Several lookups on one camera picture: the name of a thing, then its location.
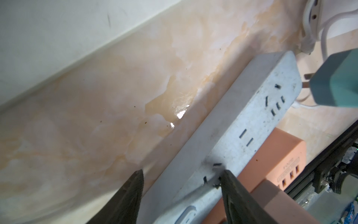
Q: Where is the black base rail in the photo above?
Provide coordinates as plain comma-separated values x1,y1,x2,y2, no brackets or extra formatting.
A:
284,121,358,200

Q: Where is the teal charger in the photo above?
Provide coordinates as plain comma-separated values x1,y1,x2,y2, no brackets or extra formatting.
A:
302,48,358,108

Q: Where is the centre silver laptop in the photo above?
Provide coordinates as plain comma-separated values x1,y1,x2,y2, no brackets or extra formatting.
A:
1,1,177,104

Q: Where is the pink charger on orange strip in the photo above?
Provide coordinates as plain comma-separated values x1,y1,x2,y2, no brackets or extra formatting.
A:
251,180,319,224

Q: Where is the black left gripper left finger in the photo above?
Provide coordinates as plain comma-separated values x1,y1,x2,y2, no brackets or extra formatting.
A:
88,170,144,224

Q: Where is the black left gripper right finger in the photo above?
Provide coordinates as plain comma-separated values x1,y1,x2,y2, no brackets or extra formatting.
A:
220,170,277,224

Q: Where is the orange power strip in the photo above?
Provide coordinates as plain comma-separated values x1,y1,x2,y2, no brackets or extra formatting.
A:
201,127,307,224

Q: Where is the white usb cable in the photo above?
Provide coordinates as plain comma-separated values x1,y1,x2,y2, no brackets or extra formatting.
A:
290,0,358,110

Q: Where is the grey power strip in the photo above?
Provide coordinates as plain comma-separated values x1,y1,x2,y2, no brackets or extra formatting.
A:
137,51,302,224

